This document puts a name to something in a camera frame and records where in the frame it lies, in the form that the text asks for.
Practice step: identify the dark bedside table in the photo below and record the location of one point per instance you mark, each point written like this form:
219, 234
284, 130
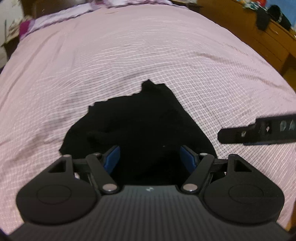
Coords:
10, 46

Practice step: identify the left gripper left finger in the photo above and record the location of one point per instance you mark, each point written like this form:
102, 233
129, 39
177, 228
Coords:
96, 169

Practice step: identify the wooden dresser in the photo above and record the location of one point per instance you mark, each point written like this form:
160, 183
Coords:
275, 44

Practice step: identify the pink checked bedsheet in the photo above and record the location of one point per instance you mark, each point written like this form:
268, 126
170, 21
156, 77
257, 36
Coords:
58, 71

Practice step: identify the dark wooden headboard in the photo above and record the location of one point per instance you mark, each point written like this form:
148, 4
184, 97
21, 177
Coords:
38, 8

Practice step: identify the black bag on dresser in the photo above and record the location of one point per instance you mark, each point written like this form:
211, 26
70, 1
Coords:
277, 15

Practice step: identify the black garment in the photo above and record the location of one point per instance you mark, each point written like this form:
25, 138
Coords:
149, 127

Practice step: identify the black cloth on dresser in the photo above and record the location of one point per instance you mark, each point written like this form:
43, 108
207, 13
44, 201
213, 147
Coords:
262, 19

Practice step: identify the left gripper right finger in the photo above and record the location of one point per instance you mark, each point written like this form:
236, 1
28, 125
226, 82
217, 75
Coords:
201, 169

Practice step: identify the magenta cloth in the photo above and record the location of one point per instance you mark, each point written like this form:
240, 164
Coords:
24, 28

